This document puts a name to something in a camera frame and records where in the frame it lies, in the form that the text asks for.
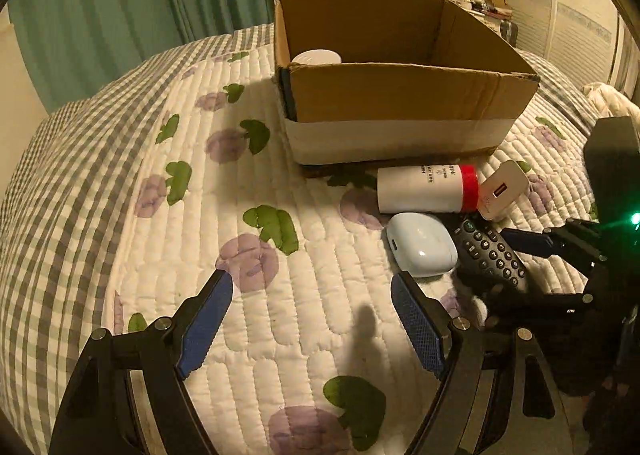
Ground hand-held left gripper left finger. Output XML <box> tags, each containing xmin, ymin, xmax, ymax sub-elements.
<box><xmin>47</xmin><ymin>269</ymin><xmax>234</xmax><ymax>455</ymax></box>

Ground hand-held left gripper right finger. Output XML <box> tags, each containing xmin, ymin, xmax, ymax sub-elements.
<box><xmin>390</xmin><ymin>271</ymin><xmax>577</xmax><ymax>455</ymax></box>

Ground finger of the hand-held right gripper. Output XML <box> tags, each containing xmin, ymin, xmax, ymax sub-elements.
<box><xmin>456</xmin><ymin>271</ymin><xmax>603</xmax><ymax>332</ymax></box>
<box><xmin>500</xmin><ymin>220</ymin><xmax>608</xmax><ymax>267</ymax></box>

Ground black remote control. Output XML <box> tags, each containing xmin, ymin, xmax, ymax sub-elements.
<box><xmin>452</xmin><ymin>217</ymin><xmax>529</xmax><ymax>293</ymax></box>

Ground brown cardboard box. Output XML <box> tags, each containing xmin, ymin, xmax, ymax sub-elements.
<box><xmin>273</xmin><ymin>0</ymin><xmax>542</xmax><ymax>179</ymax></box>

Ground white charger plug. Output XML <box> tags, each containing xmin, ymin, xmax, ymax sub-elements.
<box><xmin>477</xmin><ymin>160</ymin><xmax>531</xmax><ymax>222</ymax></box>

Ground white crumpled cloth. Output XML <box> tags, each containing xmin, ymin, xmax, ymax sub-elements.
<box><xmin>581</xmin><ymin>82</ymin><xmax>640</xmax><ymax>120</ymax></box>

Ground light blue oval case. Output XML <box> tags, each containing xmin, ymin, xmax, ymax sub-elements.
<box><xmin>386</xmin><ymin>212</ymin><xmax>459</xmax><ymax>279</ymax></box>

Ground white bottle with red cap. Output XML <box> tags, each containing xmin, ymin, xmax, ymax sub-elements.
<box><xmin>376</xmin><ymin>164</ymin><xmax>481</xmax><ymax>214</ymax></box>

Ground white quilt with purple flowers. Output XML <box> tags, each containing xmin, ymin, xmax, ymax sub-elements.
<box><xmin>0</xmin><ymin>22</ymin><xmax>640</xmax><ymax>455</ymax></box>

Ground white wardrobe doors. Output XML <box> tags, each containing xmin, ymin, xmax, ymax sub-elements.
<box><xmin>500</xmin><ymin>0</ymin><xmax>628</xmax><ymax>88</ymax></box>

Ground white round container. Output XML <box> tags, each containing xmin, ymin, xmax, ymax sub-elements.
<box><xmin>291</xmin><ymin>49</ymin><xmax>342</xmax><ymax>66</ymax></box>

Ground green curtain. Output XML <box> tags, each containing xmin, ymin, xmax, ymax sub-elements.
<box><xmin>7</xmin><ymin>0</ymin><xmax>284</xmax><ymax>112</ymax></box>

